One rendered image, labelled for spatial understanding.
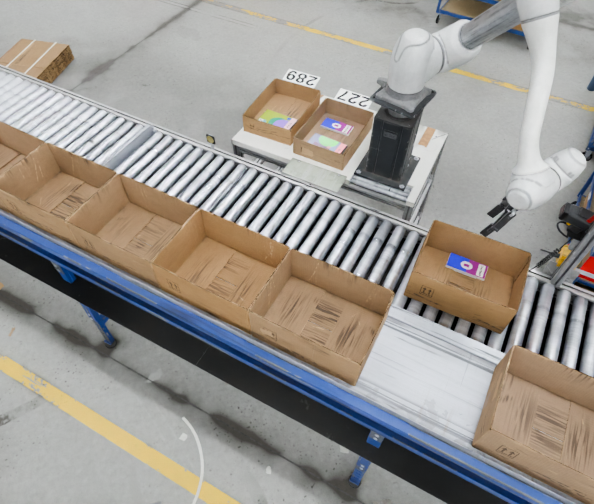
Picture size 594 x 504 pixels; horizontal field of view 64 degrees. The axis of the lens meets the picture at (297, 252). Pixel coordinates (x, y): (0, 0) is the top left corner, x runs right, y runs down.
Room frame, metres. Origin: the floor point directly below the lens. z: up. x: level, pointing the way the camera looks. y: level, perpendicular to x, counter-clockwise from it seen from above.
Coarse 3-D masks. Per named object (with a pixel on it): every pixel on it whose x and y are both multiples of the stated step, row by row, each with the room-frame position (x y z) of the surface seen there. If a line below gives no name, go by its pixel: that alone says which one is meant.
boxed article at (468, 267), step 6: (450, 258) 1.20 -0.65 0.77; (456, 258) 1.20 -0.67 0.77; (462, 258) 1.20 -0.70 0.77; (450, 264) 1.17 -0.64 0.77; (456, 264) 1.17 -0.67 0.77; (462, 264) 1.17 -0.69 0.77; (468, 264) 1.17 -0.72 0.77; (474, 264) 1.17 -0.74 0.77; (480, 264) 1.17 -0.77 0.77; (456, 270) 1.14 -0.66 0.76; (462, 270) 1.14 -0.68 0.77; (468, 270) 1.14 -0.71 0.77; (474, 270) 1.14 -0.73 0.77; (480, 270) 1.14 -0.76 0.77; (486, 270) 1.14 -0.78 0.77; (474, 276) 1.11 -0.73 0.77; (480, 276) 1.11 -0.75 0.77
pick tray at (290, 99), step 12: (276, 84) 2.38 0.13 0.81; (288, 84) 2.35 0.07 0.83; (264, 96) 2.26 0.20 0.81; (276, 96) 2.34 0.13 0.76; (288, 96) 2.34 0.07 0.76; (300, 96) 2.32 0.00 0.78; (312, 96) 2.29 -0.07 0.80; (252, 108) 2.14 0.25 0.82; (264, 108) 2.23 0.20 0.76; (276, 108) 2.23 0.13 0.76; (288, 108) 2.23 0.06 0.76; (300, 108) 2.23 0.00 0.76; (312, 108) 2.17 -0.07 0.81; (252, 120) 2.01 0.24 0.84; (300, 120) 2.03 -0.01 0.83; (252, 132) 2.02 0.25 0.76; (264, 132) 1.99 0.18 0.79; (276, 132) 1.96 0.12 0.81; (288, 132) 1.93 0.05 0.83; (288, 144) 1.93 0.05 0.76
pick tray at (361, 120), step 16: (320, 112) 2.15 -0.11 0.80; (336, 112) 2.18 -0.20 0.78; (352, 112) 2.14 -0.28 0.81; (368, 112) 2.09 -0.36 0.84; (304, 128) 1.98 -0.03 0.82; (320, 128) 2.06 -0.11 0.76; (368, 128) 2.02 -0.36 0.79; (304, 144) 1.84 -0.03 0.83; (352, 144) 1.83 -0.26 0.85; (320, 160) 1.80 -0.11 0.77; (336, 160) 1.76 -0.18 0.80
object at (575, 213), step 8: (568, 208) 1.20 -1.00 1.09; (576, 208) 1.20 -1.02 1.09; (584, 208) 1.20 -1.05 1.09; (560, 216) 1.19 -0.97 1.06; (568, 216) 1.17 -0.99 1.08; (576, 216) 1.17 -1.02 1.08; (584, 216) 1.16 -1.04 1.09; (568, 224) 1.18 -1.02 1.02; (576, 224) 1.15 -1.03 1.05; (584, 224) 1.14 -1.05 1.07; (576, 232) 1.16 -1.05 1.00
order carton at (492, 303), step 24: (432, 240) 1.27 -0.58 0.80; (456, 240) 1.24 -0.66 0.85; (480, 240) 1.20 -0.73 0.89; (432, 264) 1.17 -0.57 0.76; (504, 264) 1.14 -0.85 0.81; (528, 264) 1.07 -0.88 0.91; (408, 288) 1.02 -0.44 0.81; (432, 288) 0.98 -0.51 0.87; (456, 288) 0.95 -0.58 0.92; (480, 288) 1.06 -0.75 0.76; (504, 288) 1.06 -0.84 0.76; (456, 312) 0.93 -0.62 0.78; (480, 312) 0.90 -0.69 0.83; (504, 312) 0.87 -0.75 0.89
